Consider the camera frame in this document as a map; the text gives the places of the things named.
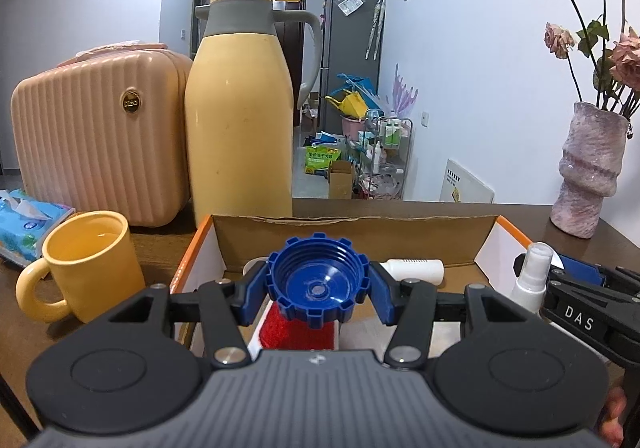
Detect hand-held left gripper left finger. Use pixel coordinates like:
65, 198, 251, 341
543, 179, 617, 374
107, 260, 273, 370

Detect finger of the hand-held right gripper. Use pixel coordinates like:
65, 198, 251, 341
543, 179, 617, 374
552, 253, 640, 296

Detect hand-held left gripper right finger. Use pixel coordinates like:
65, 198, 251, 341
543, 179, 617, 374
367, 260, 543, 370

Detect white nasal spray bottle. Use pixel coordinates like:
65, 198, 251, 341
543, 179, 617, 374
380, 259, 445, 287

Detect green spray bottle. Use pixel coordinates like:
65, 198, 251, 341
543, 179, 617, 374
510, 242, 555, 314

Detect red cardboard box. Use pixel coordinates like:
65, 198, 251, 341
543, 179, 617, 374
170, 214, 566, 359

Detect red lint brush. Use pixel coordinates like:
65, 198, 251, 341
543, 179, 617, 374
247, 300, 341, 352

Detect blue notched cap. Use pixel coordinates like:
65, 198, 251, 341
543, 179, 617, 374
266, 233, 371, 331

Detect person's right hand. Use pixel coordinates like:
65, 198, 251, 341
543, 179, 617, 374
597, 385, 629, 447

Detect pink ceramic vase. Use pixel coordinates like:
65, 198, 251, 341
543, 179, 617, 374
550, 101, 630, 239

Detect small brown carton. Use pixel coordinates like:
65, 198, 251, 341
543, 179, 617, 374
327, 160, 355, 200

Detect white leaning board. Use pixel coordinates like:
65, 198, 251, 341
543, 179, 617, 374
440, 158, 496, 205

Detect metal utility cart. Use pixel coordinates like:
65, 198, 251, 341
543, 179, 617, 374
357, 117, 414, 201

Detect green printed bag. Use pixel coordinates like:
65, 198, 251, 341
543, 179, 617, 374
305, 143, 342, 177

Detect yellow mug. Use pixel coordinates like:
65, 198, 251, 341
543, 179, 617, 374
15, 210, 147, 324

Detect yellow thermos jug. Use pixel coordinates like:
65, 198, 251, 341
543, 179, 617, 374
184, 0, 324, 225

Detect pink bucket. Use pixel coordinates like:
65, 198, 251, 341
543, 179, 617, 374
341, 114, 369, 139

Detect yellow watering can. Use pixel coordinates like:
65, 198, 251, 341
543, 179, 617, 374
325, 90, 366, 118

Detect peach ribbed suitcase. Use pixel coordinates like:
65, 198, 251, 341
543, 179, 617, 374
11, 42, 195, 228

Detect dark brown door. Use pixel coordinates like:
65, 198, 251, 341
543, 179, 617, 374
274, 2, 306, 127

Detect blue tissue packet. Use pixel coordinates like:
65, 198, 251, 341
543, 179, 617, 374
0, 189, 76, 264

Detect grey fridge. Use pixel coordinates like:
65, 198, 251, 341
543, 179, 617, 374
319, 0, 386, 134

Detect folded white umbrella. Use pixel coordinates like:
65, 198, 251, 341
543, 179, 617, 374
365, 0, 387, 61

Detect purple wall decal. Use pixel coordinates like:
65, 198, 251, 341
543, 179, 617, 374
391, 64, 419, 117

